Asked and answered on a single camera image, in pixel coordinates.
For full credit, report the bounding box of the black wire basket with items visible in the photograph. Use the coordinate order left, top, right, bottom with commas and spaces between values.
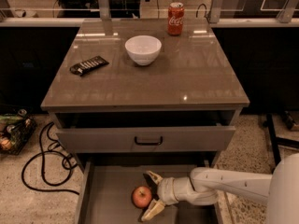
0, 109, 36, 155

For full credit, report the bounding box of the black floor cable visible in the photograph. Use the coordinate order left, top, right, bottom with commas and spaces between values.
21, 121, 80, 197

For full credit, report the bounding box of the white ceramic bowl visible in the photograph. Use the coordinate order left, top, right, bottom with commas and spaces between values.
125, 35, 162, 66

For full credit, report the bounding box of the black metal stand leg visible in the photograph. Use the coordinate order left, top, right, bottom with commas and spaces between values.
263, 111, 299, 165

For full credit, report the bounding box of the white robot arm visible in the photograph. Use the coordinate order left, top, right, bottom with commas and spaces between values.
141, 153, 299, 224

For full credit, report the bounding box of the black drawer handle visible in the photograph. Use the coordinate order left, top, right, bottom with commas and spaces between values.
134, 136, 164, 147

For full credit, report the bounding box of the grey open middle drawer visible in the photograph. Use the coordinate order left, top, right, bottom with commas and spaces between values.
75, 161, 221, 224

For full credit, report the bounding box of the red Coca-Cola can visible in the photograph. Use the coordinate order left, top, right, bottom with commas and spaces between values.
167, 2, 184, 35

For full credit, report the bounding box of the red apple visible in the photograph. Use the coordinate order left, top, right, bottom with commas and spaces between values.
132, 186, 152, 208

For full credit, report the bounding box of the metal railing with glass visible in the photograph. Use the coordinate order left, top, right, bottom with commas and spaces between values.
0, 0, 299, 27

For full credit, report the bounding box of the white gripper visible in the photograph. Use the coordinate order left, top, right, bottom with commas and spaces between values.
141, 171, 191, 222

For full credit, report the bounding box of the grey top drawer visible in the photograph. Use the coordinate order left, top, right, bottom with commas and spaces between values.
57, 111, 235, 153

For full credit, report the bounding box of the black snack bar wrapper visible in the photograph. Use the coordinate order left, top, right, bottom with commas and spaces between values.
69, 56, 108, 77

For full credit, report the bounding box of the grey drawer cabinet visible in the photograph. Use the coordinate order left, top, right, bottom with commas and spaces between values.
40, 18, 250, 224

